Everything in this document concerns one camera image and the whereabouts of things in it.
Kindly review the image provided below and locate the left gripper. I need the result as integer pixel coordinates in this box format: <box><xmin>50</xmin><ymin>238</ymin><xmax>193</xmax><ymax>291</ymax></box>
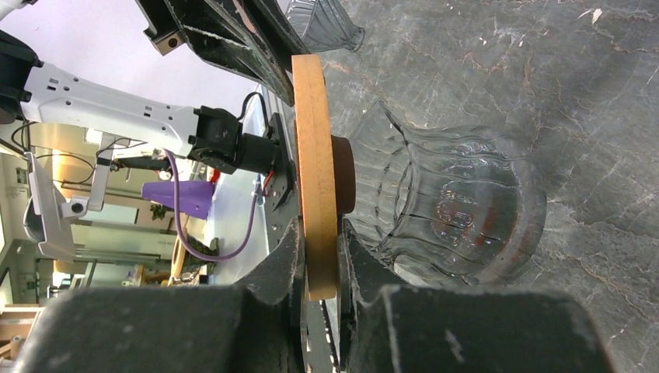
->
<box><xmin>137</xmin><ymin>0</ymin><xmax>310</xmax><ymax>106</ymax></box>

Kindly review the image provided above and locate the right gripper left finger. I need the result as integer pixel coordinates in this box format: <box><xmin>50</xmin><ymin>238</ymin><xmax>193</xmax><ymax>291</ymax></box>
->
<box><xmin>14</xmin><ymin>218</ymin><xmax>305</xmax><ymax>372</ymax></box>

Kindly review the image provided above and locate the wooden dripper holder ring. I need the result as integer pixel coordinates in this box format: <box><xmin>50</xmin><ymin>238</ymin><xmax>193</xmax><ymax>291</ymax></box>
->
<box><xmin>291</xmin><ymin>54</ymin><xmax>357</xmax><ymax>302</ymax></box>

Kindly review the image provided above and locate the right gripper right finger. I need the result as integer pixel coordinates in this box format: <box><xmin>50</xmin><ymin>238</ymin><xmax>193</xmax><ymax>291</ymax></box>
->
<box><xmin>337</xmin><ymin>219</ymin><xmax>613</xmax><ymax>372</ymax></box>

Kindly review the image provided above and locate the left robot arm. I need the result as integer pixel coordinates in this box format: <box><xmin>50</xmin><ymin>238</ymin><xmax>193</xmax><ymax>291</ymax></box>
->
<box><xmin>1</xmin><ymin>1</ymin><xmax>308</xmax><ymax>174</ymax></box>

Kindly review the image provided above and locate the glass cone dripper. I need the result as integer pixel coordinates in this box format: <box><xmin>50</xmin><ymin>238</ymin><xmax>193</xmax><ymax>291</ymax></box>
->
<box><xmin>284</xmin><ymin>0</ymin><xmax>365</xmax><ymax>54</ymax></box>

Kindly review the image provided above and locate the glass coffee server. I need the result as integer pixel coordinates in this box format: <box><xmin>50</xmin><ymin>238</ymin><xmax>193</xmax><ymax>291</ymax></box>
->
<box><xmin>349</xmin><ymin>100</ymin><xmax>546</xmax><ymax>287</ymax></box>

